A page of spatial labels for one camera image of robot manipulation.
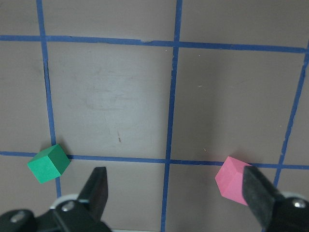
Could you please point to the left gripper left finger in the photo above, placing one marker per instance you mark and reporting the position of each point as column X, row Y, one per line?
column 94, row 194

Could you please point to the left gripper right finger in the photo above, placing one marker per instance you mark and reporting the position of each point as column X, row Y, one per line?
column 260, row 195

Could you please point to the green cube near left arm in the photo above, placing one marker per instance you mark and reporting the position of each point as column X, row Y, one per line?
column 49, row 164

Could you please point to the pink cube near centre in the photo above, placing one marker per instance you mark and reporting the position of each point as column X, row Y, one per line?
column 229, row 179

